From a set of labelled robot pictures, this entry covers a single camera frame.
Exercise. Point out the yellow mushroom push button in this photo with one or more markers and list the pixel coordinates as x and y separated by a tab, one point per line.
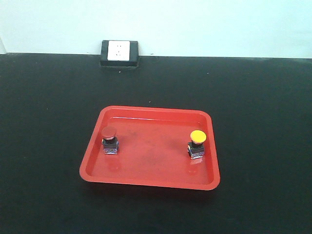
196	146

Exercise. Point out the red mushroom push button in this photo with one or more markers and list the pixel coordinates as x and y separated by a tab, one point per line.
109	141

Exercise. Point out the red plastic tray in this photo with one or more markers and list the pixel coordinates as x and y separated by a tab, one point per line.
153	149

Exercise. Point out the white socket on black base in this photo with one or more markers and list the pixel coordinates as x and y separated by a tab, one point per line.
119	53

